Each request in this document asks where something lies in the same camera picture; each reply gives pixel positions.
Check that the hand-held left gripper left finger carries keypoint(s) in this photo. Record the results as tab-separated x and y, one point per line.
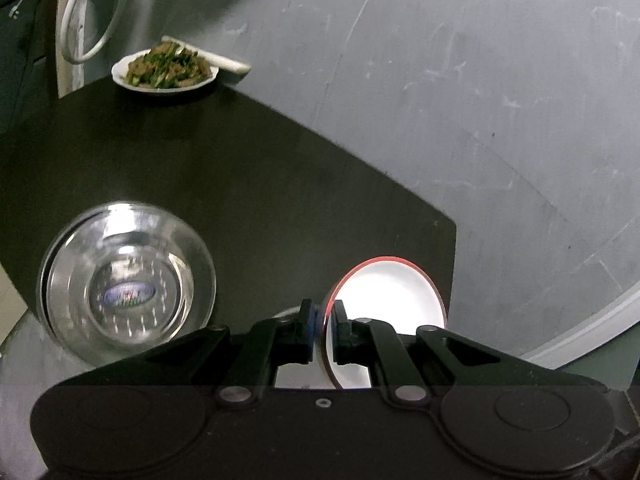
310	322

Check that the white rod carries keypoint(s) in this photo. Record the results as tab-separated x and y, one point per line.
227	63

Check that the white oval plate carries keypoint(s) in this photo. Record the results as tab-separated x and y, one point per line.
125	80

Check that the large steel basin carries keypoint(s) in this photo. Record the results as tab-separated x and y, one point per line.
44	285

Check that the stir-fried green vegetables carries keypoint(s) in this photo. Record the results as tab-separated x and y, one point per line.
167	65

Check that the white plate with red rim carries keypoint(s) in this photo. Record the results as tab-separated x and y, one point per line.
390	295

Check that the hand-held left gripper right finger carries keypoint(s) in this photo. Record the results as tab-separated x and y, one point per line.
340	325

